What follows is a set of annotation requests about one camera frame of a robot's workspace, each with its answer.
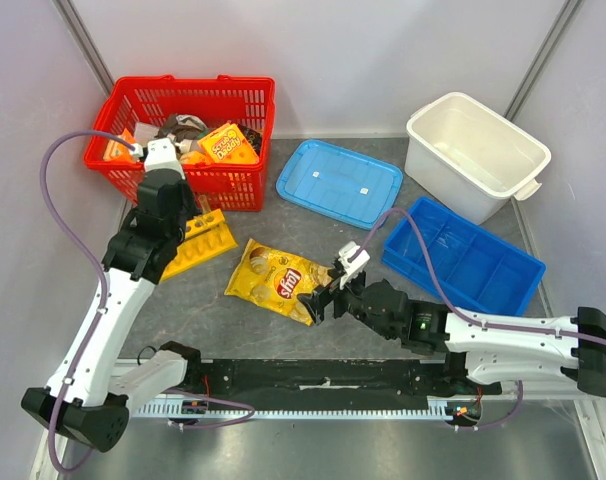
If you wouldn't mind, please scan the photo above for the light blue plastic lid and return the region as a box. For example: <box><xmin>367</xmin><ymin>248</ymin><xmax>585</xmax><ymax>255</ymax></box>
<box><xmin>276</xmin><ymin>139</ymin><xmax>403</xmax><ymax>230</ymax></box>

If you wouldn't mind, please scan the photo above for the clear glass test tube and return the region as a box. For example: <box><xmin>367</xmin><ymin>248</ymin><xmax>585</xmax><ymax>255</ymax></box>
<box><xmin>198</xmin><ymin>195</ymin><xmax>211</xmax><ymax>214</ymax></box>

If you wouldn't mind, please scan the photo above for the red plastic shopping basket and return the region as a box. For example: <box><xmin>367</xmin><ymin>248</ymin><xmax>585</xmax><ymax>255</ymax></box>
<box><xmin>93</xmin><ymin>75</ymin><xmax>276</xmax><ymax>212</ymax></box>

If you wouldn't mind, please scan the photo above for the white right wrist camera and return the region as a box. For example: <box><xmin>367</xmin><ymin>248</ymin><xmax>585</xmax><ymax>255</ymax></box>
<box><xmin>338</xmin><ymin>241</ymin><xmax>370</xmax><ymax>289</ymax></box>

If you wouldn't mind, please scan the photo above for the orange Scrub Daddy box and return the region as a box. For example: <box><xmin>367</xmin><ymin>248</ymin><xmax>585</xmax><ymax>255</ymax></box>
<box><xmin>198</xmin><ymin>123</ymin><xmax>259</xmax><ymax>165</ymax></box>

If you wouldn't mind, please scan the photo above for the yellow Lays chips bag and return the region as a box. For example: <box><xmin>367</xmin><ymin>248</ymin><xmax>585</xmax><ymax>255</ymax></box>
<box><xmin>224</xmin><ymin>238</ymin><xmax>331</xmax><ymax>326</ymax></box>

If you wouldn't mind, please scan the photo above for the white slotted cable duct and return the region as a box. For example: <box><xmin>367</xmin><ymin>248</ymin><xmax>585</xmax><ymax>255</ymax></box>
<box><xmin>132</xmin><ymin>396</ymin><xmax>453</xmax><ymax>421</ymax></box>

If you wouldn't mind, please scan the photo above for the blue divided plastic bin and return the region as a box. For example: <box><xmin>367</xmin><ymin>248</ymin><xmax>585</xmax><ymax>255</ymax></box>
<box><xmin>409</xmin><ymin>197</ymin><xmax>546</xmax><ymax>316</ymax></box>

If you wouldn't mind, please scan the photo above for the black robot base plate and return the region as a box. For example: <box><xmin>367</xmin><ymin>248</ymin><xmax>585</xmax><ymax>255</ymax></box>
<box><xmin>169</xmin><ymin>359</ymin><xmax>502</xmax><ymax>410</ymax></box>

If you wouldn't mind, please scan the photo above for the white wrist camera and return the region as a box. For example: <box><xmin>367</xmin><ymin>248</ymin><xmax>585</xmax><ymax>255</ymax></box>
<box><xmin>338</xmin><ymin>241</ymin><xmax>370</xmax><ymax>289</ymax></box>
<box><xmin>130</xmin><ymin>138</ymin><xmax>185</xmax><ymax>178</ymax></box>

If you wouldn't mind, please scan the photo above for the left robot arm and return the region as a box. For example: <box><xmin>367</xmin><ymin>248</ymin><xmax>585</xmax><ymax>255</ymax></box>
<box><xmin>21</xmin><ymin>168</ymin><xmax>203</xmax><ymax>452</ymax></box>

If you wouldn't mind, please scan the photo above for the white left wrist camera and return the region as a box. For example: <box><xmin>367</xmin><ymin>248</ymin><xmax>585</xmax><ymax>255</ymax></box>
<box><xmin>130</xmin><ymin>138</ymin><xmax>185</xmax><ymax>178</ymax></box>

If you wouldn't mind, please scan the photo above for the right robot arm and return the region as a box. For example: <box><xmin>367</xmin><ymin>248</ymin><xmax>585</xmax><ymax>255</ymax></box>
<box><xmin>297</xmin><ymin>260</ymin><xmax>606</xmax><ymax>398</ymax></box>

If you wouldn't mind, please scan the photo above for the white plastic tub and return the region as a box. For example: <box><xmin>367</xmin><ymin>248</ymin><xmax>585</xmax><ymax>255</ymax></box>
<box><xmin>404</xmin><ymin>92</ymin><xmax>552</xmax><ymax>225</ymax></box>

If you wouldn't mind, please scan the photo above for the yellow test tube rack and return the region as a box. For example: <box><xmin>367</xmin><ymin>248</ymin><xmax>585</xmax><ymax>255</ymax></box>
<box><xmin>161</xmin><ymin>209</ymin><xmax>238</xmax><ymax>281</ymax></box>

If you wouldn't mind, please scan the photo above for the orange carton in basket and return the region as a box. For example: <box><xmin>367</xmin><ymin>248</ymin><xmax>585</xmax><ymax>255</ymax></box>
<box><xmin>103</xmin><ymin>128</ymin><xmax>136</xmax><ymax>164</ymax></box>

